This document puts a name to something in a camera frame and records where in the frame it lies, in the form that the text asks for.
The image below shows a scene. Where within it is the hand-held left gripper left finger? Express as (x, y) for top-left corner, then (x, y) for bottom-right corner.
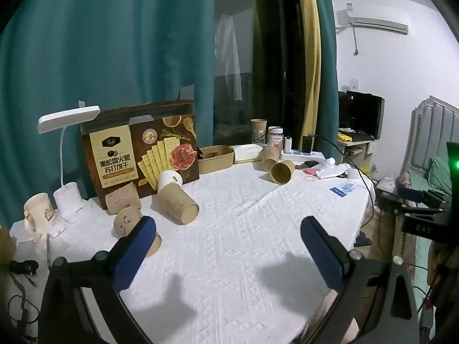
(38, 216), (157, 344)

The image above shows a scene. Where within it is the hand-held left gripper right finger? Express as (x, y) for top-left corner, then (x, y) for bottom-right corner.
(297, 216), (422, 344)

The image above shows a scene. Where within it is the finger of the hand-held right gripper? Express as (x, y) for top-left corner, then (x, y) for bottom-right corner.
(395, 185), (450, 206)
(379, 193), (445, 217)

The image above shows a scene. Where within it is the large brown paper cup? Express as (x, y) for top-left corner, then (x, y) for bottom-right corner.
(158, 183), (200, 225)

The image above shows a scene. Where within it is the white paper cup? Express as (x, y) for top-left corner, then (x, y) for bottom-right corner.
(157, 170), (184, 191)

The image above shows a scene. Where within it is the small brown paper cup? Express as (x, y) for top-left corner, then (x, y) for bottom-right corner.
(270, 160), (295, 186)
(260, 145), (281, 171)

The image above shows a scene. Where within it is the tall brown paper cup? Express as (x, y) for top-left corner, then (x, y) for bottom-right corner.
(250, 118), (268, 145)

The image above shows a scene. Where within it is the person's right hand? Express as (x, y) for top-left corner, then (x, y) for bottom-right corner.
(427, 238), (453, 289)

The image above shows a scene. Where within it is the green pillow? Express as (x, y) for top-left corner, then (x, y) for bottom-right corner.
(428, 155), (453, 196)

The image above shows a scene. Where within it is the blue card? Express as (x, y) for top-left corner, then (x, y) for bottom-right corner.
(329, 183), (360, 198)

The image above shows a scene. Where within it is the small computer desk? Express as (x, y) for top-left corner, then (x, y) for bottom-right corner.
(337, 137), (381, 177)

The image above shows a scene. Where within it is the grey padded headboard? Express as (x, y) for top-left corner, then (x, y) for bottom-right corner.
(401, 95), (459, 189)

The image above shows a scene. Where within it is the white desk lamp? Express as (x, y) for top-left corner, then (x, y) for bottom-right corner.
(37, 105), (101, 238)

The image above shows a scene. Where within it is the white tablecloth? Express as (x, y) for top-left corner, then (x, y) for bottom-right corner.
(9, 156), (377, 344)

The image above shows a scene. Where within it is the black monitor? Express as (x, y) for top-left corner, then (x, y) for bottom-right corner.
(339, 91), (386, 140)

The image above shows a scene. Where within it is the white power strip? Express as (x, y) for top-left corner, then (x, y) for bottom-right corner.
(280, 149), (326, 163)

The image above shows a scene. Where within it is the brown cracker box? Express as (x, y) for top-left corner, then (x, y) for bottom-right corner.
(82, 99), (200, 211)

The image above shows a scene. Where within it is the white cartoon mug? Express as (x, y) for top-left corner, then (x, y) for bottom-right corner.
(24, 193), (59, 243)

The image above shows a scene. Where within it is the brown paper bowl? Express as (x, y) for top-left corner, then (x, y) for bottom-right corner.
(197, 145), (235, 175)

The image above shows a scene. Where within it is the white flat box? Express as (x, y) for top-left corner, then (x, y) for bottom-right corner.
(229, 144), (265, 165)

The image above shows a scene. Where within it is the white-lid jar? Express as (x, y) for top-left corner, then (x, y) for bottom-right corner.
(267, 126), (285, 148)

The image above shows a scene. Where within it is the narrow teal curtain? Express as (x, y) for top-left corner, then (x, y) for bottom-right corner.
(308, 0), (341, 151)

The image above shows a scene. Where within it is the yellow curtain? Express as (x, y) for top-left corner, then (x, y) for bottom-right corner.
(293, 0), (322, 140)

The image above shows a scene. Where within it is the white air conditioner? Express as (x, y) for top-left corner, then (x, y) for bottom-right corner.
(336, 3), (410, 36)

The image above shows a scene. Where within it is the wide teal curtain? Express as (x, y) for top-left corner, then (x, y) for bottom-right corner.
(0, 0), (216, 230)

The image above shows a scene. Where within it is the dark glass window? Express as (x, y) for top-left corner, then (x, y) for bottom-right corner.
(213, 0), (318, 148)

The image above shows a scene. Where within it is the black cable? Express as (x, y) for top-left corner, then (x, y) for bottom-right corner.
(308, 133), (377, 228)

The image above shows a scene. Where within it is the black plug with cable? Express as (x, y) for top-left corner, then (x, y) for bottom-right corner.
(8, 259), (40, 287)

